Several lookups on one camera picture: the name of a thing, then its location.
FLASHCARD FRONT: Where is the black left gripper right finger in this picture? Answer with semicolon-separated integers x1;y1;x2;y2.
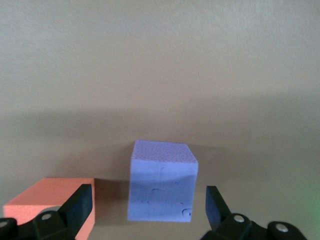
199;185;310;240

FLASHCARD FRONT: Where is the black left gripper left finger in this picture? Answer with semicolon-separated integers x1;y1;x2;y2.
0;183;94;240

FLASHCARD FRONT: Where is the periwinkle blue foam block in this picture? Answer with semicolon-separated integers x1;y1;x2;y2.
126;139;200;223

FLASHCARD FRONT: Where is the salmon orange foam block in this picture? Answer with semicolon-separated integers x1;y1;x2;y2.
2;177;96;240

